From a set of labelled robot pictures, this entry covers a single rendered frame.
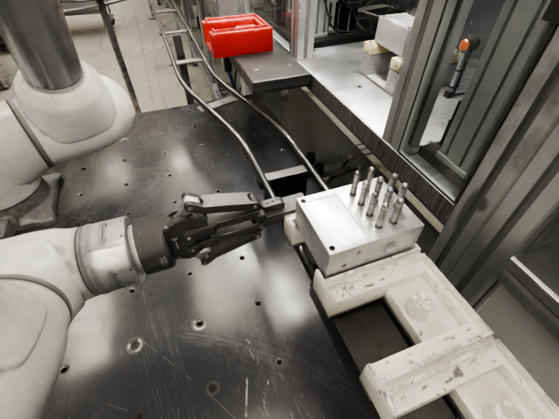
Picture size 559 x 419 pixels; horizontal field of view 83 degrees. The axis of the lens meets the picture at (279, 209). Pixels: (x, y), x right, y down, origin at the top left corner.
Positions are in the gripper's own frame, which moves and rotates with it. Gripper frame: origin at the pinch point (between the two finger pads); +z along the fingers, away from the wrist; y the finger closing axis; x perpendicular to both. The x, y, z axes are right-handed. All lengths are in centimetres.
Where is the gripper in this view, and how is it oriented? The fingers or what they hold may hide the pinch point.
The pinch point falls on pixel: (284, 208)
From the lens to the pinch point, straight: 46.0
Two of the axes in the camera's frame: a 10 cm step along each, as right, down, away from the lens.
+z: 9.3, -2.5, 2.5
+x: -3.6, -6.7, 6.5
